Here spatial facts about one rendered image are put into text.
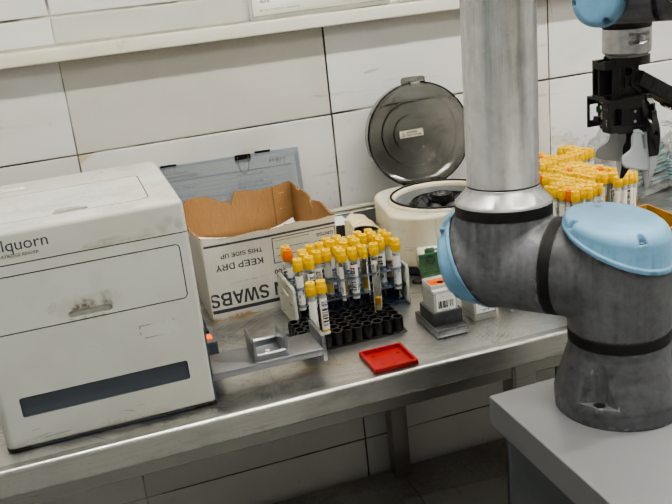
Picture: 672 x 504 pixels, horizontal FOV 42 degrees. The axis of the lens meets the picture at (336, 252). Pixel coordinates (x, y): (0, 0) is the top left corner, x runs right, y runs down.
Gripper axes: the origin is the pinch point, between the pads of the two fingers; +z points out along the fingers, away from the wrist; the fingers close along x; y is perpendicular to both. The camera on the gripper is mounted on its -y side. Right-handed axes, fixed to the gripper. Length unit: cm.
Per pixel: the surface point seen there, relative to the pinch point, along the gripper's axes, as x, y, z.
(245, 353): 8, 70, 14
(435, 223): -17.6, 29.5, 7.8
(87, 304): 14, 89, -1
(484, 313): 4.9, 30.7, 16.6
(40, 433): 15, 99, 16
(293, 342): 7, 62, 14
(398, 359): 12, 48, 17
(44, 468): 19, 98, 18
